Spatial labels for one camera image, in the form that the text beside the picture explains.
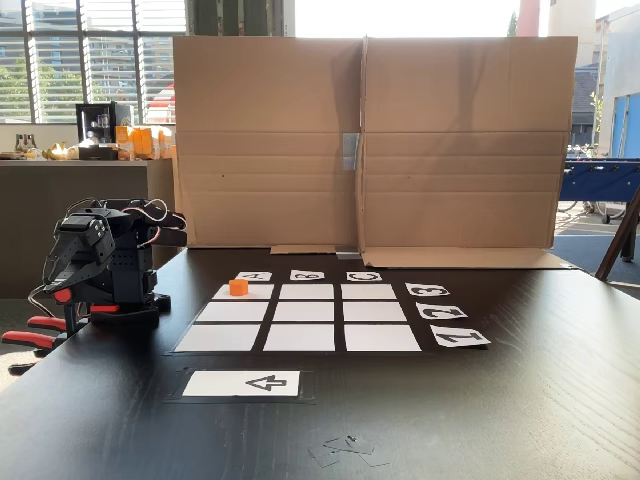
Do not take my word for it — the white nine-square grid sheet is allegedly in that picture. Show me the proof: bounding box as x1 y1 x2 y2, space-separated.
172 282 426 355

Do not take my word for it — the grey counter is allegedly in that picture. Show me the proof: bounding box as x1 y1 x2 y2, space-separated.
0 158 176 301

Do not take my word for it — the red and black clamp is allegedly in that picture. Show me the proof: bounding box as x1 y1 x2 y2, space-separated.
1 302 121 377
27 288 74 335

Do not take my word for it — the orange carton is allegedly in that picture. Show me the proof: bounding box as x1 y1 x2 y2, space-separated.
132 127 154 160
114 125 134 161
155 127 176 160

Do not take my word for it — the white arrow paper sheet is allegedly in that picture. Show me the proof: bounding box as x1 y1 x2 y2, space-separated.
167 368 316 404

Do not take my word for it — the brown cardboard panel, small flap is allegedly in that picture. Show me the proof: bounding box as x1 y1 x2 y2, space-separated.
172 34 365 256

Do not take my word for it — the grey tape strip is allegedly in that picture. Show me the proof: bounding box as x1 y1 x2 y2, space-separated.
342 132 361 172

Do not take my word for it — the paper sheet number 3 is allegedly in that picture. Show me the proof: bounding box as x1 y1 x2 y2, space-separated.
404 282 450 297

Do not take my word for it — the paper sheet number 2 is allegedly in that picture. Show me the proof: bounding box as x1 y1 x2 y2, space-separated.
415 302 469 320

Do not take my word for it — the paper sheet number 1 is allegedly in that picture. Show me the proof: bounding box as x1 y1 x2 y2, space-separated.
429 324 493 348

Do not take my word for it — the brown cardboard panel, large flap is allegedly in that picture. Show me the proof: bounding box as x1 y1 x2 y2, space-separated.
359 34 579 270

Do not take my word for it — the blue foosball table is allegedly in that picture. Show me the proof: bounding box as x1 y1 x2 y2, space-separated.
559 157 640 224

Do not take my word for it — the dark wooden stand leg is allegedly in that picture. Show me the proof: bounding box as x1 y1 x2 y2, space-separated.
594 189 640 281

